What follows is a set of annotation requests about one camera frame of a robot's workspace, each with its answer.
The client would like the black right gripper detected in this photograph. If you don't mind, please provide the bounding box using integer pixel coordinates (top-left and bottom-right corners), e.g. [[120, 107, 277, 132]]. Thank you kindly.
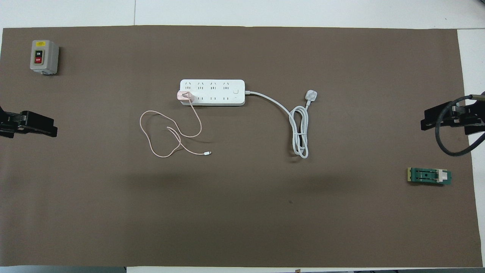
[[421, 99, 485, 135]]

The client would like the pink charging cable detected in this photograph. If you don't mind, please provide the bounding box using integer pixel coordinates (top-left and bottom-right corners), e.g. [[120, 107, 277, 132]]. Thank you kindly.
[[139, 100, 212, 158]]

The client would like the white power strip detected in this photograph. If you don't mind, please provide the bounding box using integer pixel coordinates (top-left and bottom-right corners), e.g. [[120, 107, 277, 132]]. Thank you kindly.
[[179, 79, 246, 107]]

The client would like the brown table mat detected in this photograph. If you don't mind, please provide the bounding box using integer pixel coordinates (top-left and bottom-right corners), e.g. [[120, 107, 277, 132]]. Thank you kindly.
[[0, 25, 483, 267]]

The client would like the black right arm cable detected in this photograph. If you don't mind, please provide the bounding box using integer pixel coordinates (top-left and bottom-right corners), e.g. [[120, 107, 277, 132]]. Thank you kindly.
[[435, 93, 485, 157]]

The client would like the green knife switch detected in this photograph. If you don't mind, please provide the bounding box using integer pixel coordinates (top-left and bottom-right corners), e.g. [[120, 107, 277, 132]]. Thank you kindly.
[[407, 167, 452, 187]]

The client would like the grey on-off switch box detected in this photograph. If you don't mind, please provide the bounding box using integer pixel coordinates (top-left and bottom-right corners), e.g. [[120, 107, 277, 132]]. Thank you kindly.
[[30, 40, 59, 75]]

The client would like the white power cord with plug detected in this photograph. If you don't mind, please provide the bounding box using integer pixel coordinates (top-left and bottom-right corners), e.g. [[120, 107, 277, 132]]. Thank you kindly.
[[244, 89, 318, 159]]

